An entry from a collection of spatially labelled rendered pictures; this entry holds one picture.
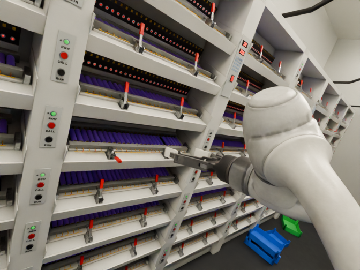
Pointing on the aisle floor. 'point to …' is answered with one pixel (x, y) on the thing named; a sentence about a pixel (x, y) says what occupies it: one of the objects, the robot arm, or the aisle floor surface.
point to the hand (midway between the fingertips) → (183, 152)
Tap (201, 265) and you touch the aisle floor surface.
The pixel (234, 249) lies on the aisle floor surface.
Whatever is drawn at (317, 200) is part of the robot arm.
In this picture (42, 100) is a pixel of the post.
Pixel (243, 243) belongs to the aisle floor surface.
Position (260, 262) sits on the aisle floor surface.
